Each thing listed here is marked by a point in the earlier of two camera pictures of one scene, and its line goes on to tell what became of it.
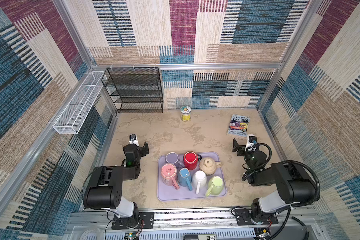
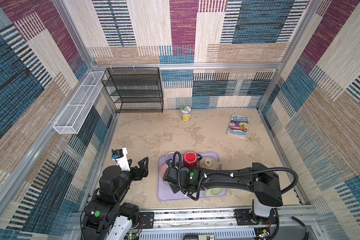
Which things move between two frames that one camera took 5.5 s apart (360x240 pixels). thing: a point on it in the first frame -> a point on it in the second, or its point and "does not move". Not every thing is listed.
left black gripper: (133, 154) -> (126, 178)
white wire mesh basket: (72, 119) does not move
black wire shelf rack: (135, 89) does not move
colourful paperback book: (239, 125) does not move
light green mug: (215, 186) does not move
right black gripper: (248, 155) -> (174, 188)
